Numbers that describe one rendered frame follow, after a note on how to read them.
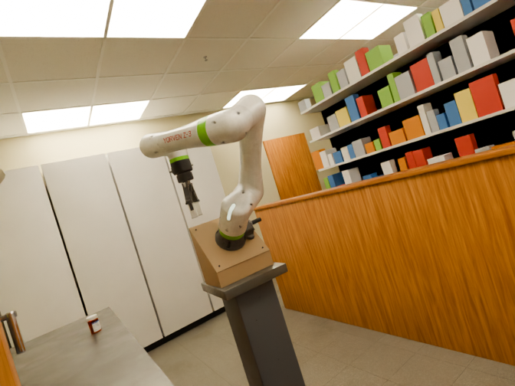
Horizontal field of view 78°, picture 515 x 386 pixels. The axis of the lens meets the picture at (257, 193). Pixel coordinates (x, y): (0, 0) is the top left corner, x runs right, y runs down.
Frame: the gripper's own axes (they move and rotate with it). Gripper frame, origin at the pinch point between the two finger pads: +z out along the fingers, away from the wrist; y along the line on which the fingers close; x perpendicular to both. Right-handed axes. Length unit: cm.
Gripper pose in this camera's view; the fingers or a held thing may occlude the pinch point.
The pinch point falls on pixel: (197, 214)
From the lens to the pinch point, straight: 153.1
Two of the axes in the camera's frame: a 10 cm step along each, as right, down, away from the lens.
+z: 3.1, 9.5, 0.1
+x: 9.5, -3.1, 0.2
